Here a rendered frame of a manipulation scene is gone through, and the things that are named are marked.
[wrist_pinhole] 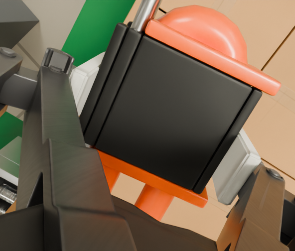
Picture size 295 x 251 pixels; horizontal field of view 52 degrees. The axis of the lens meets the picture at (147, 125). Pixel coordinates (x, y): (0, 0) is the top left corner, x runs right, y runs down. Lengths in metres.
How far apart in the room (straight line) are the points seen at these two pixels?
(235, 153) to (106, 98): 0.07
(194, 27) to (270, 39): 0.75
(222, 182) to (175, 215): 0.93
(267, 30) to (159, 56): 0.77
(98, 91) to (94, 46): 1.31
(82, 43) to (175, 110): 1.33
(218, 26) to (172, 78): 0.04
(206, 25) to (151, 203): 0.11
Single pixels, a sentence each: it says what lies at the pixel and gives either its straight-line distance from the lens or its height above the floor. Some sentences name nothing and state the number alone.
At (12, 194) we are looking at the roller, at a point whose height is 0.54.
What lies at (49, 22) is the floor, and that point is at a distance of 1.52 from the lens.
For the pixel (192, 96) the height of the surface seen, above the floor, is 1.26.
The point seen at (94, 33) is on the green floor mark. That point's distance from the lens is 1.46.
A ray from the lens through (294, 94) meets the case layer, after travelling 0.97.
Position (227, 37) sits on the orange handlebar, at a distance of 0.17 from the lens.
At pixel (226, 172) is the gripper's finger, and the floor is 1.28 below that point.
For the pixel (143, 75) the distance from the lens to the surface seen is 0.16.
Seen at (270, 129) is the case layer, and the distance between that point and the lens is 0.98.
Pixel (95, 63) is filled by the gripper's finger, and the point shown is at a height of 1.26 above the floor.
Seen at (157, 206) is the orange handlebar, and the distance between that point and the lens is 0.20.
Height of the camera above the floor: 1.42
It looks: 70 degrees down
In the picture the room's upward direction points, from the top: 167 degrees counter-clockwise
